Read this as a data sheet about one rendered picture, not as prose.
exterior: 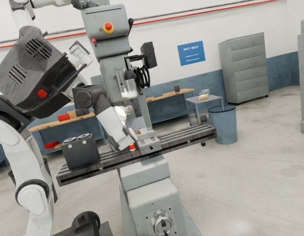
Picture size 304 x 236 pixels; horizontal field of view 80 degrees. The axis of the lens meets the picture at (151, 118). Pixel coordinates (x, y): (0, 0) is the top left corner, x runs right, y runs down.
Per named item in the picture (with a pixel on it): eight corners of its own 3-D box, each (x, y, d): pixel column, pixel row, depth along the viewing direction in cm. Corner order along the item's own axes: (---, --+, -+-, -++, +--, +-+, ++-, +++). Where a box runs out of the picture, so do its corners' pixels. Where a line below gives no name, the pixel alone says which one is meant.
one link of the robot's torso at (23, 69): (16, 121, 68) (85, 56, 74) (-39, 68, 73) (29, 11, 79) (56, 134, 96) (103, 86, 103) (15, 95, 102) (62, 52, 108)
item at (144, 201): (196, 266, 124) (179, 190, 112) (152, 286, 118) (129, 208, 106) (162, 198, 202) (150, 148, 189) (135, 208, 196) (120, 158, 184)
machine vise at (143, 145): (161, 149, 129) (158, 135, 127) (141, 155, 126) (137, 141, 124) (151, 136, 162) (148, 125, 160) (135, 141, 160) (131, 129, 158)
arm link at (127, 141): (128, 124, 113) (139, 146, 99) (114, 133, 112) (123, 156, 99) (120, 114, 105) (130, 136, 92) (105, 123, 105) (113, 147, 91)
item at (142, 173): (172, 176, 129) (168, 161, 127) (124, 192, 123) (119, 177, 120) (154, 152, 177) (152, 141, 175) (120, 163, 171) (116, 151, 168)
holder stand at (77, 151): (99, 160, 136) (91, 135, 132) (68, 169, 132) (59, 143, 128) (99, 154, 148) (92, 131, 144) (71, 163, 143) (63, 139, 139)
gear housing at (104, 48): (131, 50, 121) (128, 34, 119) (95, 57, 117) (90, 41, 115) (127, 58, 153) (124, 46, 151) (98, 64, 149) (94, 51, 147)
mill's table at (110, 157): (217, 137, 148) (216, 128, 146) (59, 187, 125) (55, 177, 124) (203, 130, 170) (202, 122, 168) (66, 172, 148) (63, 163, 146)
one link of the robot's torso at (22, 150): (21, 216, 86) (-31, 126, 75) (30, 197, 102) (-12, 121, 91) (55, 200, 91) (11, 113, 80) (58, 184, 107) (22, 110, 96)
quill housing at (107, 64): (139, 97, 131) (128, 51, 124) (111, 104, 127) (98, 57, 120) (136, 96, 149) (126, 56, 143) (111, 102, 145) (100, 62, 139)
